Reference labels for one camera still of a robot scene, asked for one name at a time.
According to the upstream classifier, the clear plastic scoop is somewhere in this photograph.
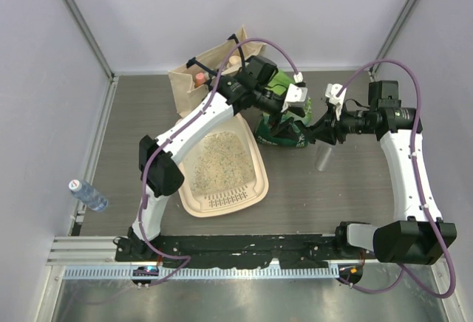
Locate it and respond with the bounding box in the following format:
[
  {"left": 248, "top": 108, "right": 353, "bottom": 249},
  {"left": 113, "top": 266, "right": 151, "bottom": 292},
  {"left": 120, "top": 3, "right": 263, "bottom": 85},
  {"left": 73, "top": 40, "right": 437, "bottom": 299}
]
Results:
[{"left": 315, "top": 146, "right": 333, "bottom": 172}]

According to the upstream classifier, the green litter bag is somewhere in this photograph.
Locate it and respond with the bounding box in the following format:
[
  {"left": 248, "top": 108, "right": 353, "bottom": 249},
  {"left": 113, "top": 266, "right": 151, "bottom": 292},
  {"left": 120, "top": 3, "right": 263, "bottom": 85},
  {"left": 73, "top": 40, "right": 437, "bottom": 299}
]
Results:
[{"left": 255, "top": 69, "right": 313, "bottom": 148}]

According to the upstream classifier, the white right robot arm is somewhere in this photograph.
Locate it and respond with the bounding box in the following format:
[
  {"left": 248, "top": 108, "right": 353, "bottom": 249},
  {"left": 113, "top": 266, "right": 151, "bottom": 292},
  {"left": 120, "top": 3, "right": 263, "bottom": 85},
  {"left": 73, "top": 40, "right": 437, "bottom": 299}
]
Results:
[{"left": 303, "top": 80, "right": 457, "bottom": 265}]

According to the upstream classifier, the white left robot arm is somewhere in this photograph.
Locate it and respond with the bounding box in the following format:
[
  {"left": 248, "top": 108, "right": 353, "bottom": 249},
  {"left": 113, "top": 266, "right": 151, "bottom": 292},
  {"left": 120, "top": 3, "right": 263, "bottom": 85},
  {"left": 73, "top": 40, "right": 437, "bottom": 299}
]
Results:
[{"left": 127, "top": 56, "right": 305, "bottom": 262}]

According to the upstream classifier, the cat litter pile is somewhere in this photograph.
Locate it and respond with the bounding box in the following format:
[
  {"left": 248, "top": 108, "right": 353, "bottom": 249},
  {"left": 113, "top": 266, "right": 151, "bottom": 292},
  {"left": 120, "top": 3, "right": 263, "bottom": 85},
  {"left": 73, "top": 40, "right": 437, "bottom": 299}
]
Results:
[{"left": 191, "top": 131, "right": 256, "bottom": 195}]

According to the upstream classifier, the cream plastic litter box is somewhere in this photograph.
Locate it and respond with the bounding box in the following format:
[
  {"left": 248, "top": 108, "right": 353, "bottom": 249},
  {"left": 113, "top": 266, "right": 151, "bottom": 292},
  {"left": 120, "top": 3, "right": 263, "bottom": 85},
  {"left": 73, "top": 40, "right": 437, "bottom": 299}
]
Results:
[{"left": 178, "top": 114, "right": 269, "bottom": 218}]

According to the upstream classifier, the beige capped bottle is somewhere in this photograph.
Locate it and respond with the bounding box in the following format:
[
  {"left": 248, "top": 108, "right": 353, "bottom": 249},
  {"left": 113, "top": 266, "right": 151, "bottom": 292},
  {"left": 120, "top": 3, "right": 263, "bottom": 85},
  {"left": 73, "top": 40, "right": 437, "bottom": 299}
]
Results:
[{"left": 228, "top": 55, "right": 242, "bottom": 68}]

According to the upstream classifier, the pink capped bottle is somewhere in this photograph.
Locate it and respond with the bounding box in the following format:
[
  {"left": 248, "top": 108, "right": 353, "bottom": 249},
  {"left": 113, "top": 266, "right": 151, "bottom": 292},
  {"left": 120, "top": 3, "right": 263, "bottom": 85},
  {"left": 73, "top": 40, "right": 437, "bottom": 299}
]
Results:
[{"left": 194, "top": 72, "right": 207, "bottom": 88}]

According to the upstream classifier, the beige canvas tote bag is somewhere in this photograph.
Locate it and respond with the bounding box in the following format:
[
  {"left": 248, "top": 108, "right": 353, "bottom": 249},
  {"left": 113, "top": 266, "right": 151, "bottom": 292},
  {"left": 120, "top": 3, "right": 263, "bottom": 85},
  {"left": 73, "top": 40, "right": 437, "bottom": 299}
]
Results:
[{"left": 168, "top": 26, "right": 247, "bottom": 118}]

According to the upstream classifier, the clear water bottle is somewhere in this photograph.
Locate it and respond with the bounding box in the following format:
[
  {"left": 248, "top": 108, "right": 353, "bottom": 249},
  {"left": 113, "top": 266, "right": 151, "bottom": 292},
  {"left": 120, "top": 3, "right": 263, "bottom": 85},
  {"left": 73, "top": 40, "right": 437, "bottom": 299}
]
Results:
[{"left": 68, "top": 179, "right": 108, "bottom": 212}]

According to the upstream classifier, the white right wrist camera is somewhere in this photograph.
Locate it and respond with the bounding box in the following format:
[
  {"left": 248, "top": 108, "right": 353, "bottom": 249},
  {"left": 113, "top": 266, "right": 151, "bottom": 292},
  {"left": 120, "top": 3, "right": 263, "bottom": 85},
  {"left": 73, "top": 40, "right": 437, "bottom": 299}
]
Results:
[{"left": 324, "top": 83, "right": 346, "bottom": 120}]

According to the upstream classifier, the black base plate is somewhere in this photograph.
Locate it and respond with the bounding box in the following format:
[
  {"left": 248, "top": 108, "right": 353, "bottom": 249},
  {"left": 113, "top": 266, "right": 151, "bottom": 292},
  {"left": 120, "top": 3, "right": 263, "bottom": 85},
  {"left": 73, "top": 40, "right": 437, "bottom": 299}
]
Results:
[{"left": 113, "top": 234, "right": 375, "bottom": 270}]

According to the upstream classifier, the perforated cable duct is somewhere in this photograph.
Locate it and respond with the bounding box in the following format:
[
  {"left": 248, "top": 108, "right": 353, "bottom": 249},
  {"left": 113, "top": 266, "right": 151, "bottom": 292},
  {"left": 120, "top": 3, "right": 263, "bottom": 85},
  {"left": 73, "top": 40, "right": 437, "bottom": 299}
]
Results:
[{"left": 63, "top": 261, "right": 339, "bottom": 281}]

